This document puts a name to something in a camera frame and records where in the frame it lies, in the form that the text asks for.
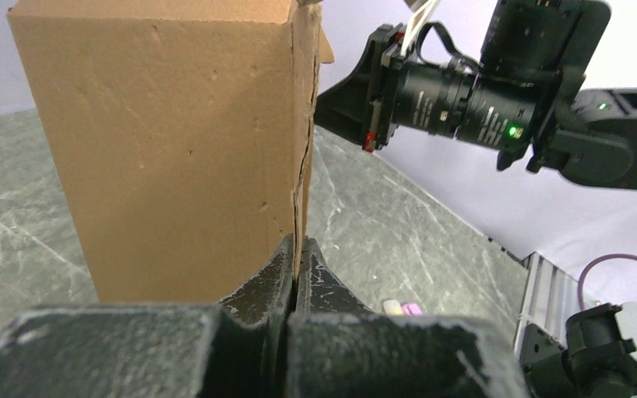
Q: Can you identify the pink highlighter marker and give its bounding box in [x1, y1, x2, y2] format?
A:
[401, 303, 423, 316]

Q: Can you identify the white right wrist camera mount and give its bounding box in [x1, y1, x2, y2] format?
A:
[400, 0, 441, 58]

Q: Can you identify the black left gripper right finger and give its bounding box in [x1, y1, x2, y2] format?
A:
[285, 238, 529, 397]

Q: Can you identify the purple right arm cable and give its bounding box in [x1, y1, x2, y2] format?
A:
[577, 253, 637, 312]

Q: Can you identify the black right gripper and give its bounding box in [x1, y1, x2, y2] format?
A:
[314, 24, 538, 152]

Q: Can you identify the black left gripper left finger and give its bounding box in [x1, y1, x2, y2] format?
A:
[0, 236, 294, 397]

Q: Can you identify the brown cardboard box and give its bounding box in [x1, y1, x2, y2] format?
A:
[7, 1, 333, 303]

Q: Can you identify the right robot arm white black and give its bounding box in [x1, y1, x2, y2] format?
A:
[314, 1, 637, 191]

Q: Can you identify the yellow highlighter marker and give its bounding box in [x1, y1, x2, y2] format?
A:
[382, 299, 404, 316]

